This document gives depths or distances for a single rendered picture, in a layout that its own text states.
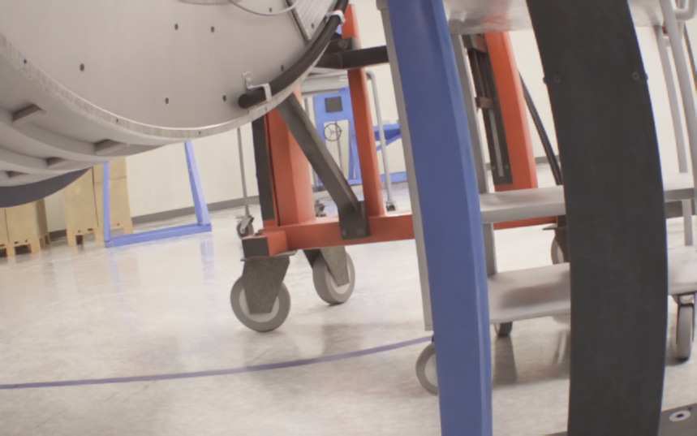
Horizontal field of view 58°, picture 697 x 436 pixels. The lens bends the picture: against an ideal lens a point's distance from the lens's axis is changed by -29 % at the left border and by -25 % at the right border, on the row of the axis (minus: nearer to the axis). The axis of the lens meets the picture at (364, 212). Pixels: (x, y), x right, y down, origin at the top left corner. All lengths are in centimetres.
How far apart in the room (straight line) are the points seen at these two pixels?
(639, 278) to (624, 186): 9
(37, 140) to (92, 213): 639
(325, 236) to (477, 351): 157
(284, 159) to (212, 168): 785
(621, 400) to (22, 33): 72
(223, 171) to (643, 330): 932
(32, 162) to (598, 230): 71
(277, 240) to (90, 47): 135
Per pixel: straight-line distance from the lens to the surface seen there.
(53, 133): 87
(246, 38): 107
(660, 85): 403
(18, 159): 97
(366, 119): 199
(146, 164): 983
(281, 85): 109
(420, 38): 47
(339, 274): 237
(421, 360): 131
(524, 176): 188
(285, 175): 208
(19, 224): 736
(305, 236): 206
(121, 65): 82
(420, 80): 47
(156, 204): 983
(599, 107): 72
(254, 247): 202
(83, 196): 724
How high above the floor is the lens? 41
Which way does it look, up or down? 4 degrees down
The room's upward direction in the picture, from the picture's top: 8 degrees counter-clockwise
